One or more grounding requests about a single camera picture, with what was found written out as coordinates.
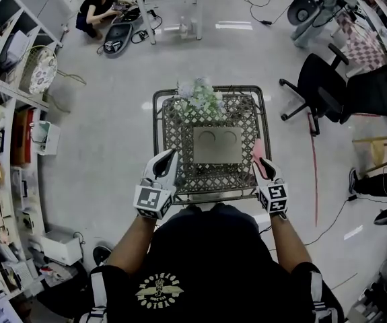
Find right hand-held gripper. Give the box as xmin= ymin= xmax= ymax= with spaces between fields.
xmin=251 ymin=157 xmax=289 ymax=215

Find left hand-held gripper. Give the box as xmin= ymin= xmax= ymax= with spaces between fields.
xmin=133 ymin=148 xmax=180 ymax=221

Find grey cardboard box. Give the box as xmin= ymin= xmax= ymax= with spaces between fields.
xmin=192 ymin=126 xmax=243 ymax=165

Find person's left forearm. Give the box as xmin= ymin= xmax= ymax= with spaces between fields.
xmin=106 ymin=213 xmax=157 ymax=269

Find person's right forearm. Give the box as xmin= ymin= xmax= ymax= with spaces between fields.
xmin=268 ymin=211 xmax=312 ymax=275

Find white storage box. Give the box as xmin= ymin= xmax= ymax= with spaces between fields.
xmin=40 ymin=229 xmax=83 ymax=266

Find red box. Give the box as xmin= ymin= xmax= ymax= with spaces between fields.
xmin=12 ymin=108 xmax=35 ymax=167

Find pink checked cloth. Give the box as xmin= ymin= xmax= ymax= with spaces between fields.
xmin=335 ymin=11 xmax=387 ymax=74

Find woven lattice metal table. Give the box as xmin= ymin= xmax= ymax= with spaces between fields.
xmin=151 ymin=85 xmax=274 ymax=205

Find pale artificial flower bouquet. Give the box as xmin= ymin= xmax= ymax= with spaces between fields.
xmin=175 ymin=76 xmax=227 ymax=118

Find black office chair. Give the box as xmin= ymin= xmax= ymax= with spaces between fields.
xmin=340 ymin=61 xmax=387 ymax=128
xmin=278 ymin=43 xmax=353 ymax=137

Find black shoe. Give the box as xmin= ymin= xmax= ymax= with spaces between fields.
xmin=92 ymin=245 xmax=114 ymax=266

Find person's black printed t-shirt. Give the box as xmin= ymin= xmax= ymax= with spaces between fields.
xmin=87 ymin=203 xmax=345 ymax=323

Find white plastic bin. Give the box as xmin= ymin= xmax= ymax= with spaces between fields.
xmin=30 ymin=120 xmax=62 ymax=156

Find wooden stool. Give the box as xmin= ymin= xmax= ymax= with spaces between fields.
xmin=352 ymin=116 xmax=387 ymax=175

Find spare hand-held gripper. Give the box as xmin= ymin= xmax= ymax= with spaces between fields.
xmin=103 ymin=39 xmax=124 ymax=54

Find black open carrying case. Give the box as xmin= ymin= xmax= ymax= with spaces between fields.
xmin=103 ymin=22 xmax=134 ymax=59

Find grey round-backed chair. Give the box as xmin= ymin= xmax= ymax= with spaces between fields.
xmin=287 ymin=0 xmax=322 ymax=26

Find black floor cable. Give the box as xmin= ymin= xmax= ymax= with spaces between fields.
xmin=302 ymin=193 xmax=359 ymax=248
xmin=244 ymin=0 xmax=291 ymax=26

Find white shoulder strap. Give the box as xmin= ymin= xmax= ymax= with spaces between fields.
xmin=310 ymin=270 xmax=339 ymax=323
xmin=78 ymin=270 xmax=109 ymax=323

